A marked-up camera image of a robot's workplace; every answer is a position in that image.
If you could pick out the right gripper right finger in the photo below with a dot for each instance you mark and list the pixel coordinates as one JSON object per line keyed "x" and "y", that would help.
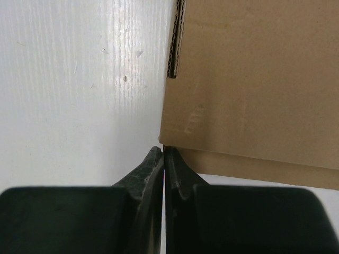
{"x": 204, "y": 218}

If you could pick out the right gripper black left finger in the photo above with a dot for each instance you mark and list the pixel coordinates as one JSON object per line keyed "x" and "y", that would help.
{"x": 123, "y": 218}

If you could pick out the brown cardboard box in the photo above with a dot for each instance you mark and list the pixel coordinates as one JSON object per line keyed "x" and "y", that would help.
{"x": 252, "y": 90}

